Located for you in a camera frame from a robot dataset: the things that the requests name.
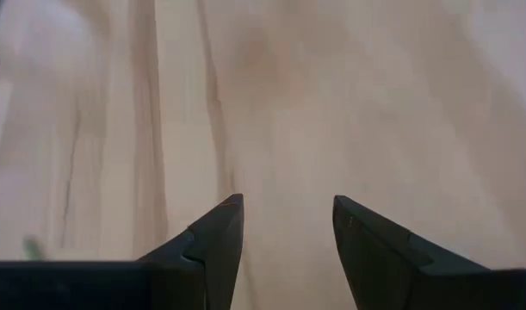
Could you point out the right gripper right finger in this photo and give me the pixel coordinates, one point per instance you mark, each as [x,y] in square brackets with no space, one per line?
[374,258]

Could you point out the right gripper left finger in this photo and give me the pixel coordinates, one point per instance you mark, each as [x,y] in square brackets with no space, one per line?
[215,258]

